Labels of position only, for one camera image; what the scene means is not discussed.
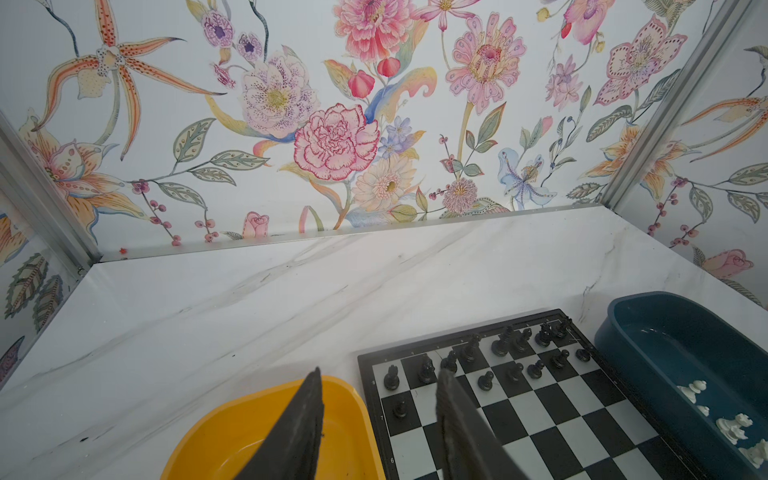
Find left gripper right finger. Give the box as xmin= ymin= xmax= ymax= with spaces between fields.
xmin=436 ymin=370 xmax=527 ymax=479

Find yellow plastic tray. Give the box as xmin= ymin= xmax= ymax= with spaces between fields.
xmin=161 ymin=375 xmax=385 ymax=479

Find black white chess board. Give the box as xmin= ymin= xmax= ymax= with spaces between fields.
xmin=357 ymin=310 xmax=696 ymax=479

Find teal plastic tray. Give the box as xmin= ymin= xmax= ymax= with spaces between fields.
xmin=594 ymin=292 xmax=767 ymax=479

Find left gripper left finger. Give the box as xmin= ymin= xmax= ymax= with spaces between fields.
xmin=235 ymin=367 xmax=325 ymax=480

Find black chess pieces row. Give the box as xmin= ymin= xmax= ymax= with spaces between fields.
xmin=369 ymin=315 xmax=603 ymax=434

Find white pieces in teal tray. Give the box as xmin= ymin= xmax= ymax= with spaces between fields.
xmin=677 ymin=380 xmax=767 ymax=469

